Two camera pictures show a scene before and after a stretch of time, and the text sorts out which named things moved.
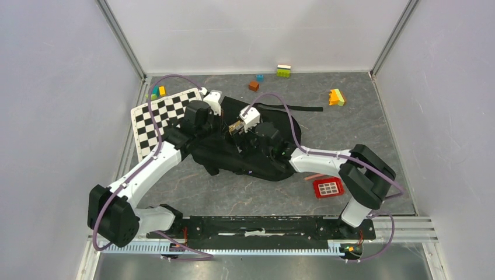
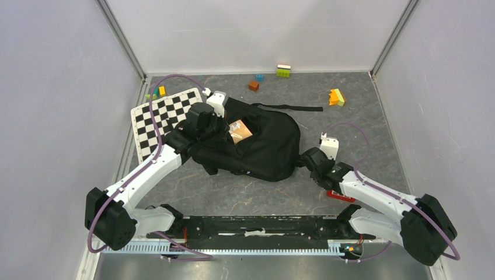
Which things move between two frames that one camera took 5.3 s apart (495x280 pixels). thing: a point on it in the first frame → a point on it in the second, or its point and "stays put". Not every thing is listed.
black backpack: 253,140 stays put
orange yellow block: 335,98 stays put
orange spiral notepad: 234,126 stays put
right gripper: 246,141 → 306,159
